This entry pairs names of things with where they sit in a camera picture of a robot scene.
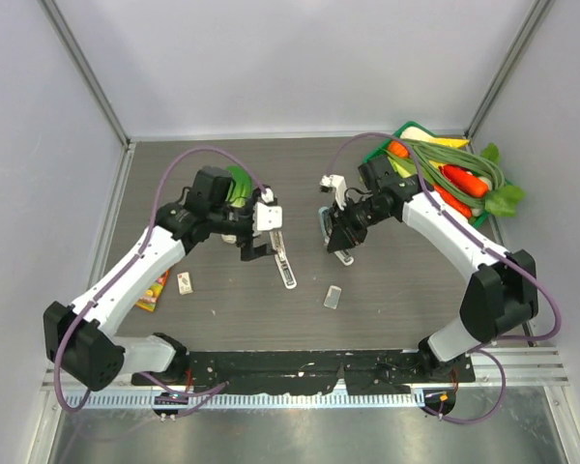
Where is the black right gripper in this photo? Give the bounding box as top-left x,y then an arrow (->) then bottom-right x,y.
328,196 -> 392,254

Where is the white stapler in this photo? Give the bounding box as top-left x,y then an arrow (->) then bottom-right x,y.
270,230 -> 297,290

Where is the staples tray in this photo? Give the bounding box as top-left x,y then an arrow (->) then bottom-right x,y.
323,285 -> 341,309

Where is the staples box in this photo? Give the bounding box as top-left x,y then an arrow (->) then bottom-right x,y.
177,272 -> 193,296

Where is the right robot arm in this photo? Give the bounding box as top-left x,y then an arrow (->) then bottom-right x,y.
320,156 -> 538,382

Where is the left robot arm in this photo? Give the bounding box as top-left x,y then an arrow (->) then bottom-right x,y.
43,166 -> 282,392

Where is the green bok choy toy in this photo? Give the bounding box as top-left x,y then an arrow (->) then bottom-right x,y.
226,165 -> 253,209

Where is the pale green leek toy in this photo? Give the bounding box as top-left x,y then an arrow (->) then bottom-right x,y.
388,155 -> 418,178

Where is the orange pumpkin toy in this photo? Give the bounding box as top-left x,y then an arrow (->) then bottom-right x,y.
387,140 -> 410,159

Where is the colourful snack packet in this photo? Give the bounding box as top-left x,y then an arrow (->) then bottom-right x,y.
135,270 -> 170,312

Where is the red chili pepper toy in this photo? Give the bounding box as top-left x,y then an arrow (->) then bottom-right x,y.
434,184 -> 473,219

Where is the green long beans bundle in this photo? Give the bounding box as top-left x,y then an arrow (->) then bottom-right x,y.
402,139 -> 507,209

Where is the white radish toy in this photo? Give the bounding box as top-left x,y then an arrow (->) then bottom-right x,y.
399,126 -> 436,142

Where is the green plastic tray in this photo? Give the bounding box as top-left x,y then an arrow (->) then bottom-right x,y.
362,120 -> 512,231

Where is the orange carrot toy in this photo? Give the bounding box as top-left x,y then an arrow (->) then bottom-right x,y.
441,164 -> 489,198

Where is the yellow corn toy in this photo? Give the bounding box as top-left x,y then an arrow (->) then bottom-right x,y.
429,137 -> 470,150

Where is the green lettuce leaf toy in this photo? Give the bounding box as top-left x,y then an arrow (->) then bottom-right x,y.
479,143 -> 526,217

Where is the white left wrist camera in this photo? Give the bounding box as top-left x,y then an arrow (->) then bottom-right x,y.
253,188 -> 283,233

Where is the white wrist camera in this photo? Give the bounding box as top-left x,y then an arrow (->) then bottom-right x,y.
253,188 -> 283,233
320,174 -> 347,211

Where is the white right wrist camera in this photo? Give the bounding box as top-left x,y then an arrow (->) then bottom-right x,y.
320,174 -> 347,211

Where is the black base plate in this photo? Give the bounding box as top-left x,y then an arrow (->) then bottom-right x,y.
130,347 -> 479,395

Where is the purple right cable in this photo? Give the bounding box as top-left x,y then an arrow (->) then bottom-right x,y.
326,132 -> 562,423

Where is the perforated cable duct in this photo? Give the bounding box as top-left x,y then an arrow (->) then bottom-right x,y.
85,389 -> 424,411

